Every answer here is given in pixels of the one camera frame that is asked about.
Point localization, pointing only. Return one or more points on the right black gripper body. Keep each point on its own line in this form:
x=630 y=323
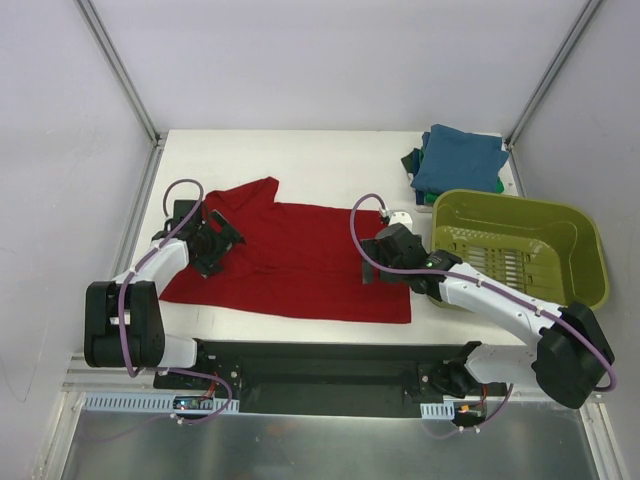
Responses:
x=370 y=261

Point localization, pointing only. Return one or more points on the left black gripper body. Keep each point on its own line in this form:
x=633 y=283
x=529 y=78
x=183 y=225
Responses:
x=218 y=245

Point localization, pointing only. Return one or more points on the red t shirt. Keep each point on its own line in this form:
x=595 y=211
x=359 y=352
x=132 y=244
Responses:
x=296 y=261

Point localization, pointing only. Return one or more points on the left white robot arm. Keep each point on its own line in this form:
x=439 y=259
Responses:
x=123 y=324

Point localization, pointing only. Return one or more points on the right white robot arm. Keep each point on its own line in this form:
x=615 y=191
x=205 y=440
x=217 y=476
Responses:
x=561 y=349

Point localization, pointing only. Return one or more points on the folded dark green t shirt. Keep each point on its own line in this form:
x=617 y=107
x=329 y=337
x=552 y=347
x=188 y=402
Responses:
x=412 y=162

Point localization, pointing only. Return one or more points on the folded blue t shirt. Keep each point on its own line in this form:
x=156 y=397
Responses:
x=440 y=136

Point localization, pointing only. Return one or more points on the olive green plastic basket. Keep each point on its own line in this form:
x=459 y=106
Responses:
x=548 y=250

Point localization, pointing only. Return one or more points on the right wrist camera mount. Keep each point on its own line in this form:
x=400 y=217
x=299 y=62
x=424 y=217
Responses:
x=393 y=217

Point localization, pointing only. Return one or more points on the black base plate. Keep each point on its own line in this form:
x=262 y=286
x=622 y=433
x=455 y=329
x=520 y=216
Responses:
x=358 y=380

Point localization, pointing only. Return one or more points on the right white cable duct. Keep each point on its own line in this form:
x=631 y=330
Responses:
x=442 y=411

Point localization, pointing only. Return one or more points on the white cable duct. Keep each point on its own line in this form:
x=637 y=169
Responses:
x=442 y=411
x=158 y=403

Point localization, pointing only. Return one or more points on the left white cable duct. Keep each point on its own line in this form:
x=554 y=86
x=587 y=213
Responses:
x=158 y=403

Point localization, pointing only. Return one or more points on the left aluminium frame post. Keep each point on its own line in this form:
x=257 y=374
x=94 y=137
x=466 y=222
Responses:
x=107 y=47

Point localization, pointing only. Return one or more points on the aluminium frame post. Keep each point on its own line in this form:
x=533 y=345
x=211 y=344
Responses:
x=567 y=46
x=107 y=47

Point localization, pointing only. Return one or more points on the right aluminium frame post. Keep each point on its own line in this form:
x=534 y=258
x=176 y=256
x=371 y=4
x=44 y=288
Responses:
x=567 y=46

